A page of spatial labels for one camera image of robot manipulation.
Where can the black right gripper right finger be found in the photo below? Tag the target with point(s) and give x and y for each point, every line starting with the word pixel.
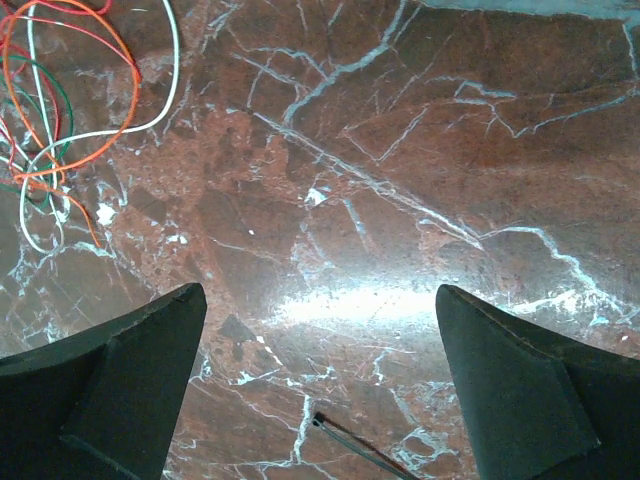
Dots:
pixel 537 404

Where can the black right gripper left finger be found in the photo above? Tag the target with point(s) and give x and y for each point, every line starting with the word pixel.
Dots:
pixel 102 403

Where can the black zip tie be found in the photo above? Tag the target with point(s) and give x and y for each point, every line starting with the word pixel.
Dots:
pixel 360 446

